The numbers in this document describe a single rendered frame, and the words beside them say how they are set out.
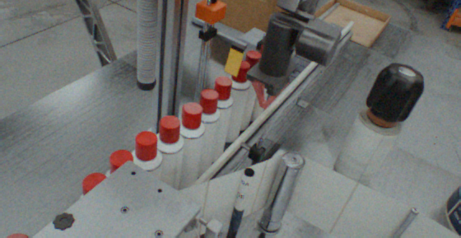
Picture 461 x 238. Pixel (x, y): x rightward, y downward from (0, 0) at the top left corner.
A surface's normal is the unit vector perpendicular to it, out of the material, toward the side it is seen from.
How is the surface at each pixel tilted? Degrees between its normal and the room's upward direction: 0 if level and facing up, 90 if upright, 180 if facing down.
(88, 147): 0
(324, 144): 0
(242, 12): 90
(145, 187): 0
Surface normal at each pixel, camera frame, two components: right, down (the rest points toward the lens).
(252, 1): -0.50, 0.49
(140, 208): 0.16, -0.76
